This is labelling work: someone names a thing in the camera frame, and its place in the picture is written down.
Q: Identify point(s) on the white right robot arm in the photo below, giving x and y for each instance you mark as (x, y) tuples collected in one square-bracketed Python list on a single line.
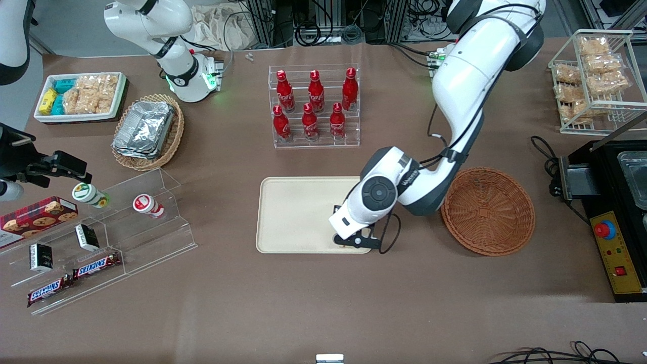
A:
[(151, 20)]

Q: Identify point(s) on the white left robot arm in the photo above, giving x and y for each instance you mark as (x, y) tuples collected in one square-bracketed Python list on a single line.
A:
[(465, 86)]

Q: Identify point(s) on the cream plastic tray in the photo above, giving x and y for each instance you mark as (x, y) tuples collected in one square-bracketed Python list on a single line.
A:
[(298, 215)]

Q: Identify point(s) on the light wicker basket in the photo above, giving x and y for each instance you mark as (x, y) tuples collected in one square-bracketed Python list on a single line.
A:
[(174, 136)]

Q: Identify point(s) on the brown round wicker basket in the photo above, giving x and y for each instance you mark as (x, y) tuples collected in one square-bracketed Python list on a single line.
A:
[(488, 212)]

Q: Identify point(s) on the green lidded yogurt cup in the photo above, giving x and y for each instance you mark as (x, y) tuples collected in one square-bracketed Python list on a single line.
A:
[(88, 194)]

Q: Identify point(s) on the red tartan cookie box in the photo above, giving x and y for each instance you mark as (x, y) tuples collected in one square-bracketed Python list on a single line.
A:
[(38, 215)]

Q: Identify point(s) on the teal snack packet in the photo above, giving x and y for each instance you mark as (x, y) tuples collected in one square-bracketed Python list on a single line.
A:
[(57, 105), (64, 85)]

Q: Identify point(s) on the small black white box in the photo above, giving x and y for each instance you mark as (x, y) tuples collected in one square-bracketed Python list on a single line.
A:
[(41, 257), (87, 237)]

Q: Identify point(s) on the clear bag of crackers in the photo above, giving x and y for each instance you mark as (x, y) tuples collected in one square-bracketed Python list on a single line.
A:
[(77, 102), (91, 82), (103, 101)]

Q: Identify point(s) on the yellow snack packet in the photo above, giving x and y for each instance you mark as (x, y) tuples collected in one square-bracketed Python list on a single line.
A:
[(48, 100)]

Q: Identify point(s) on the red lidded yogurt cup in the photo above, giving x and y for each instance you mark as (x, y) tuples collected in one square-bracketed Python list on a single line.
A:
[(147, 206)]

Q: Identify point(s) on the stack of foil trays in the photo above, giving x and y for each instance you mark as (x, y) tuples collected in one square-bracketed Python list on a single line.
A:
[(144, 129)]

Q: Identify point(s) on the white rectangular plastic bin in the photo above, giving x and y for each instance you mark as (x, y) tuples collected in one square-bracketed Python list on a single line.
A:
[(119, 96)]

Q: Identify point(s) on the clear acrylic stepped shelf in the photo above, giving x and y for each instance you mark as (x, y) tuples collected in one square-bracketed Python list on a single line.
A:
[(151, 237)]

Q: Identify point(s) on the Snickers chocolate bar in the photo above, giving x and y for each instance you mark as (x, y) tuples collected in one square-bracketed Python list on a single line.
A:
[(48, 291), (96, 266)]

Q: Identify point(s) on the clear acrylic bottle rack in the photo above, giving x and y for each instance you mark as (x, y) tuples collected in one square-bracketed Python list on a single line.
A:
[(313, 142)]

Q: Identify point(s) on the small white metal object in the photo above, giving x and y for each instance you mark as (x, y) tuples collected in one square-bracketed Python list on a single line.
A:
[(329, 359)]

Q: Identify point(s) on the red cola bottle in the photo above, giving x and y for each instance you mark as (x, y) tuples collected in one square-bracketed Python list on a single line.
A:
[(285, 92), (309, 123), (316, 92), (337, 122), (350, 90), (281, 124)]

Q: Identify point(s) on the white plastic bag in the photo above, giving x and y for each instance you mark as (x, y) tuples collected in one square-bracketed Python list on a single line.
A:
[(222, 25)]

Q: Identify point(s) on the red emergency stop button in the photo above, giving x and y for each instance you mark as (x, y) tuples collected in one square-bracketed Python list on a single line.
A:
[(605, 230)]

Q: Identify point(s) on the black countertop appliance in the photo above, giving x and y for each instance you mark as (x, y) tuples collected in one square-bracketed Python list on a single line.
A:
[(601, 172)]

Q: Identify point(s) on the bagged fried snack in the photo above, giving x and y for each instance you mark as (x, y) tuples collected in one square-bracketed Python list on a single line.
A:
[(568, 74), (606, 82), (602, 63), (580, 110), (568, 93), (594, 45)]

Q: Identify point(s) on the yellow control panel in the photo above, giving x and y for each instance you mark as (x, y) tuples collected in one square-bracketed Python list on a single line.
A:
[(624, 253)]

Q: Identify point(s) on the metal pan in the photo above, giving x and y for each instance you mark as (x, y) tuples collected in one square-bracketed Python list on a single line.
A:
[(636, 179)]

